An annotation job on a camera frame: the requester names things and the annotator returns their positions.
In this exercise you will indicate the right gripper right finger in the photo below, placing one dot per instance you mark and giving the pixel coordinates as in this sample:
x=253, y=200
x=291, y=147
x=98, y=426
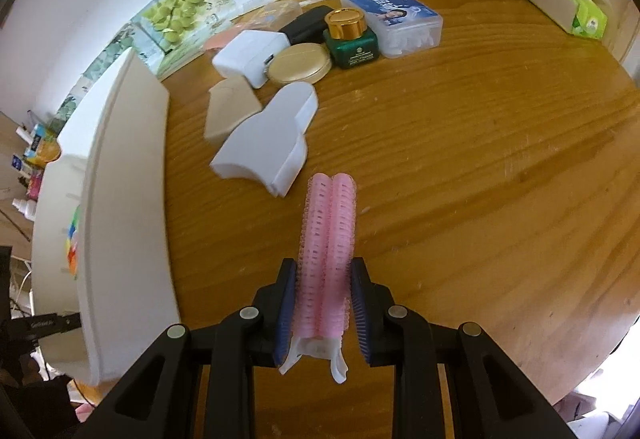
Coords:
x=378, y=336

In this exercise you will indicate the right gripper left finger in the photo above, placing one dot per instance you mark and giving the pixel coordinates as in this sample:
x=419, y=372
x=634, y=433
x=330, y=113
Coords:
x=275, y=303

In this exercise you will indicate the pink hair roller clip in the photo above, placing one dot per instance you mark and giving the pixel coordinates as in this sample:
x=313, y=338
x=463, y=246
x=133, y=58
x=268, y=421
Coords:
x=322, y=288

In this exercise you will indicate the white foam shaped block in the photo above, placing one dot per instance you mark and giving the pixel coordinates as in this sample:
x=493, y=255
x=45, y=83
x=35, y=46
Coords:
x=270, y=147

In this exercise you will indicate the white plastic storage bin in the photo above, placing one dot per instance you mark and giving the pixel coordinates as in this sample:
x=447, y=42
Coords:
x=113, y=167

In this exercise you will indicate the beige makeup sponge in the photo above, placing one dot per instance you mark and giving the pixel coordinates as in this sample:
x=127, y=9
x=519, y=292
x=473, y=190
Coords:
x=231, y=101

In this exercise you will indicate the gold round compact tin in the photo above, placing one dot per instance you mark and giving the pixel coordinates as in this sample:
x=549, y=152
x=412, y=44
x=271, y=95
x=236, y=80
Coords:
x=307, y=62

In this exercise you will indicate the white power adapter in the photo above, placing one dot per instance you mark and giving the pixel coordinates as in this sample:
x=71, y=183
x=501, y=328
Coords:
x=249, y=55

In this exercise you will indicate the black case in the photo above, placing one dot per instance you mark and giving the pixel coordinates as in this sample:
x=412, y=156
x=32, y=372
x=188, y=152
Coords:
x=307, y=27

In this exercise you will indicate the clear plastic box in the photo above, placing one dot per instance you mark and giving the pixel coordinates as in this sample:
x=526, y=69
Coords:
x=274, y=16

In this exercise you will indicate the blue floss pick box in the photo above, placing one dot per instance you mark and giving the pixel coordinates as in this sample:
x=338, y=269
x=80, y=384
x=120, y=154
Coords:
x=403, y=27

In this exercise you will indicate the colourful puzzle cube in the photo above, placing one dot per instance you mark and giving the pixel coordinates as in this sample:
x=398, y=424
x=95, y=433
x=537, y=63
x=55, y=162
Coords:
x=71, y=243

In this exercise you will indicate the orange juice carton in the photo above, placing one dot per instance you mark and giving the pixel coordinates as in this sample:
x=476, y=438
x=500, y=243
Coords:
x=44, y=147

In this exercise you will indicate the green tissue pack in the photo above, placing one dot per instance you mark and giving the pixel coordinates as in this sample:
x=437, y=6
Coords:
x=580, y=18

